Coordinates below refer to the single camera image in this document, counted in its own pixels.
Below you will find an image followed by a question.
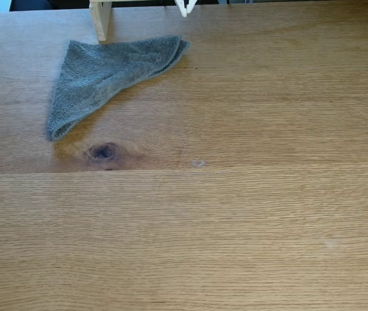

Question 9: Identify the grey terry cleaning cloth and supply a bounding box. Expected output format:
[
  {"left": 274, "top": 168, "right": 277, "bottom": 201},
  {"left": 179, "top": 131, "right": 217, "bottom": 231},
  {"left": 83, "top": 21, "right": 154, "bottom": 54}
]
[{"left": 47, "top": 34, "right": 191, "bottom": 143}]

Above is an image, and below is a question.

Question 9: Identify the light wooden stand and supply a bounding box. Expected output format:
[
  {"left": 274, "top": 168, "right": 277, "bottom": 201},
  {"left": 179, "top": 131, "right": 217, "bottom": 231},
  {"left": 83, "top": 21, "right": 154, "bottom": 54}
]
[{"left": 89, "top": 0, "right": 177, "bottom": 42}]

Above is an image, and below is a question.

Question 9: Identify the dark background furniture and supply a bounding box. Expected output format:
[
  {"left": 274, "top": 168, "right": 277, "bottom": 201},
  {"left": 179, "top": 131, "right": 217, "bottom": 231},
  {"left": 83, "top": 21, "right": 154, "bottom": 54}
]
[{"left": 8, "top": 0, "right": 91, "bottom": 12}]

